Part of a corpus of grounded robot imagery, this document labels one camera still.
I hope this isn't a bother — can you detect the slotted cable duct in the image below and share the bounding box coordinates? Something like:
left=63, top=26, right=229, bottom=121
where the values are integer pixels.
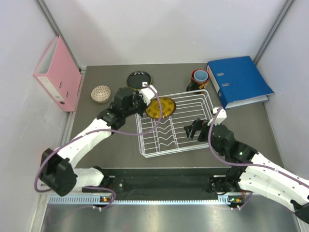
left=48, top=195, right=244, bottom=206

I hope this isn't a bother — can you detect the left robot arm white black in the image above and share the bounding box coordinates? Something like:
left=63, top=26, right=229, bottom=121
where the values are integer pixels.
left=34, top=85, right=158, bottom=197

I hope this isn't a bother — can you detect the purple cable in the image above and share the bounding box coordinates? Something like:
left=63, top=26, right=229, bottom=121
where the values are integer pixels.
left=207, top=108, right=309, bottom=188
left=35, top=85, right=162, bottom=193

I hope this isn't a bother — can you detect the patterned small bowl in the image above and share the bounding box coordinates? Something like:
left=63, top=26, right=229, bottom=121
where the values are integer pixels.
left=91, top=85, right=111, bottom=103

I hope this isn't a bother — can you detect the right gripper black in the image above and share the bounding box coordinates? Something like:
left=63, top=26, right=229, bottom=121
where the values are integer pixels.
left=184, top=118, right=225, bottom=156

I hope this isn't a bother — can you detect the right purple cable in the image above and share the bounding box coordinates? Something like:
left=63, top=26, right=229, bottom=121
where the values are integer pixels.
left=207, top=108, right=309, bottom=188

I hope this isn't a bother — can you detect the white wire dish rack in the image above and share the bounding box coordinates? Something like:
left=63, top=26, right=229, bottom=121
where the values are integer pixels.
left=138, top=90, right=213, bottom=158

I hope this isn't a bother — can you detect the black gold plate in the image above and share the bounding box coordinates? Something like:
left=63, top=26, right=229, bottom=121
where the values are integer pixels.
left=145, top=97, right=176, bottom=119

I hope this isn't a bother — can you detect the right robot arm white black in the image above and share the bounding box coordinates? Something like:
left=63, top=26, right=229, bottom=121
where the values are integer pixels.
left=184, top=118, right=309, bottom=223

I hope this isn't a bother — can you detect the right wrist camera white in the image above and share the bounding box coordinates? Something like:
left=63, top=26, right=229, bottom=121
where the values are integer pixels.
left=208, top=107, right=227, bottom=126

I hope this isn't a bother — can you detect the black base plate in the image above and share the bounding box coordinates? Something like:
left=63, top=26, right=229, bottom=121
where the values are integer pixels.
left=82, top=166, right=242, bottom=201

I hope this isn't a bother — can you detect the light blue cup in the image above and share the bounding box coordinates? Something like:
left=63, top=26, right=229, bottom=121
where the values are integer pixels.
left=193, top=69, right=209, bottom=83

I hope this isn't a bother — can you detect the black skull mug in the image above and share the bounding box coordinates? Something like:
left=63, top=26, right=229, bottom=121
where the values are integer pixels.
left=186, top=70, right=210, bottom=91

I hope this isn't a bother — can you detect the pink binder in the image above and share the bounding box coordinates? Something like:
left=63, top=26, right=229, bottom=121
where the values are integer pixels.
left=33, top=36, right=82, bottom=112

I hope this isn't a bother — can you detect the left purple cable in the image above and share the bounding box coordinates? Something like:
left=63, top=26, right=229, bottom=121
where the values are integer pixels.
left=35, top=85, right=162, bottom=193

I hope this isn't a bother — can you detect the blue binder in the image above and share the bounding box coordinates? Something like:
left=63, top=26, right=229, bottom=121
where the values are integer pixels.
left=206, top=56, right=274, bottom=109

